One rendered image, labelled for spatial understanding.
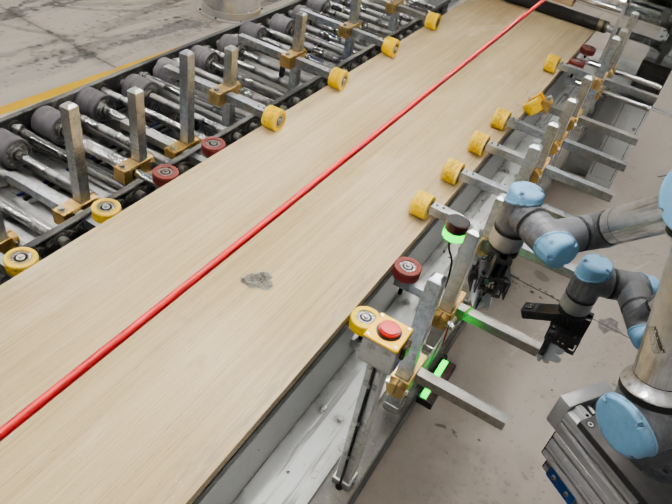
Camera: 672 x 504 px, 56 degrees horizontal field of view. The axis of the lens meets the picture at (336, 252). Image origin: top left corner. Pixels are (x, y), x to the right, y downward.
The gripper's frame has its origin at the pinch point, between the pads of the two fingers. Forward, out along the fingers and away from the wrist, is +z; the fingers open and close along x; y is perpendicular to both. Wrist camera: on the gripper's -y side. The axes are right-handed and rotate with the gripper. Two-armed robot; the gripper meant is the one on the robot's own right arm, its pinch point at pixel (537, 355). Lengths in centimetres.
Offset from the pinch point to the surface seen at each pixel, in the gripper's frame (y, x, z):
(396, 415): -24.8, -31.5, 12.2
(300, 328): -53, -38, -8
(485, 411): -5.6, -26.2, 0.1
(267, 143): -108, 25, -9
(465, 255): -26.5, -5.8, -25.0
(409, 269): -40.7, -0.8, -8.3
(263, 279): -69, -32, -10
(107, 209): -120, -35, -9
